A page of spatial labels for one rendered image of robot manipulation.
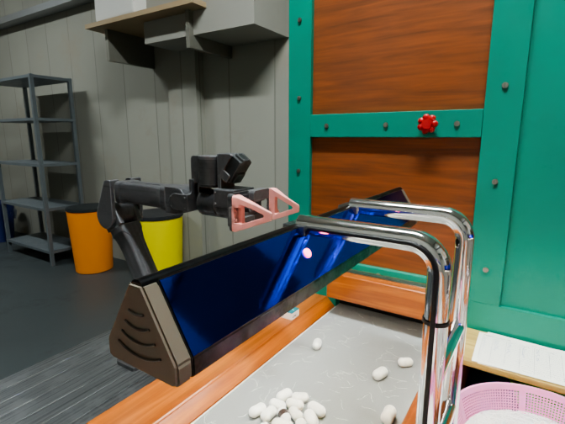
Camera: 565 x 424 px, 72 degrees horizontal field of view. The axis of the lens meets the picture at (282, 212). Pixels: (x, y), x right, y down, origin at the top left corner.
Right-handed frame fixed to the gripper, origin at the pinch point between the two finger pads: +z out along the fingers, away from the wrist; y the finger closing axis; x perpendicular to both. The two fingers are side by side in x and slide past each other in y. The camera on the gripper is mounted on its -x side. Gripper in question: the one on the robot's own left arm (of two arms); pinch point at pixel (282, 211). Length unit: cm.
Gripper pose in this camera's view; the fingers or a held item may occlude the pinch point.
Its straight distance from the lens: 73.1
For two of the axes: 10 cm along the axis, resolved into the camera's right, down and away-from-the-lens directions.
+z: 8.5, 1.1, -5.2
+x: -0.1, 9.8, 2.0
